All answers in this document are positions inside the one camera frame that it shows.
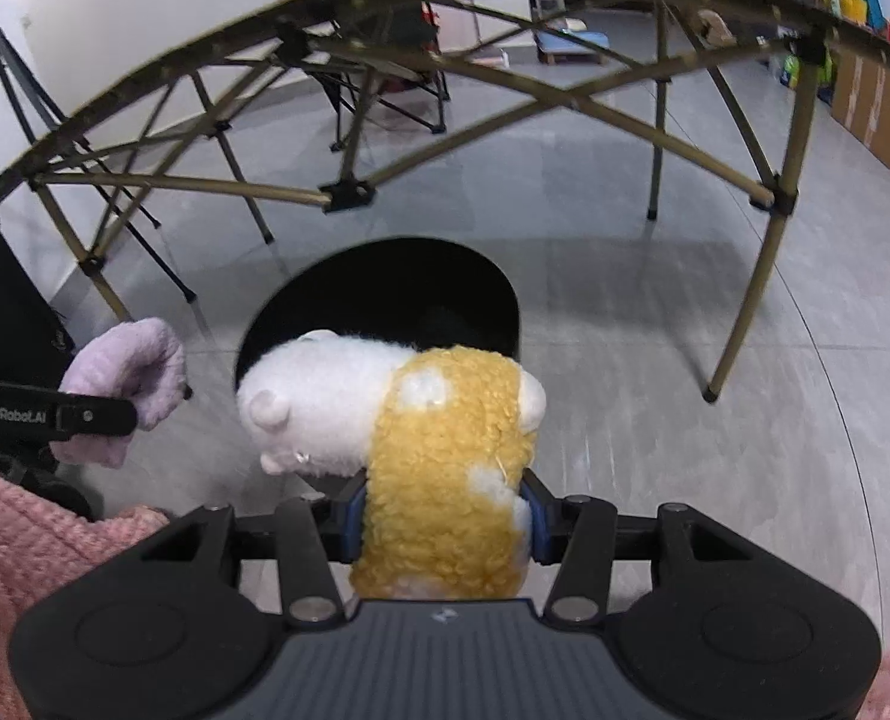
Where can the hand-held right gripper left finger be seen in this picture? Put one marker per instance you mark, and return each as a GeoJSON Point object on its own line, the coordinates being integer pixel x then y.
{"type": "Point", "coordinates": [351, 532]}

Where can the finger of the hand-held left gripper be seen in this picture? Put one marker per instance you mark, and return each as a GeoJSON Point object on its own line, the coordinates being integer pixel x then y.
{"type": "Point", "coordinates": [108, 415]}

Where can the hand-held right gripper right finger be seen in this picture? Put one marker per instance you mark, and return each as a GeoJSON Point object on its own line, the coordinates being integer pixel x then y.
{"type": "Point", "coordinates": [541, 532]}

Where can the pinkish purple fluffy cloth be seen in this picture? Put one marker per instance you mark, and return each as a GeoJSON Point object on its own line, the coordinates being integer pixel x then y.
{"type": "Point", "coordinates": [137, 360]}

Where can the white and yellow plush toy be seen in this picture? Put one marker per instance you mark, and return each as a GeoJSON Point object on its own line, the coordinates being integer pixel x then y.
{"type": "Point", "coordinates": [445, 465]}

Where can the black round bin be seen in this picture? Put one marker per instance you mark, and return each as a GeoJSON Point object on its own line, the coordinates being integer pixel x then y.
{"type": "Point", "coordinates": [385, 285]}

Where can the pink knitted cloth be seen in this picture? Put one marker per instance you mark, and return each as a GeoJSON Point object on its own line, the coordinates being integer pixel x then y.
{"type": "Point", "coordinates": [33, 555]}

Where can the black folding chair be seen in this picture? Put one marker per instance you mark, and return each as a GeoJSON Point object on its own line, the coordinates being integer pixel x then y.
{"type": "Point", "coordinates": [385, 30]}

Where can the low blue and white platform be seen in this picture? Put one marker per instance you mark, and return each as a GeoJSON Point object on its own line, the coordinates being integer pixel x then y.
{"type": "Point", "coordinates": [569, 43]}

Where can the small grey container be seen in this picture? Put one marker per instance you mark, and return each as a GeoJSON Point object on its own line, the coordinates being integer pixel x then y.
{"type": "Point", "coordinates": [548, 6]}

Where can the green bag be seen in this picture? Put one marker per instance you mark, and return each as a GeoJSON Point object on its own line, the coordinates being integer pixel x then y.
{"type": "Point", "coordinates": [793, 69]}

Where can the beige wooden toy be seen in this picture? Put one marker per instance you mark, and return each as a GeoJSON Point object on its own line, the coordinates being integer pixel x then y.
{"type": "Point", "coordinates": [716, 26]}

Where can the large cardboard box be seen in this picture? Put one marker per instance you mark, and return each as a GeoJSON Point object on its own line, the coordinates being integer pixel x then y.
{"type": "Point", "coordinates": [880, 112]}

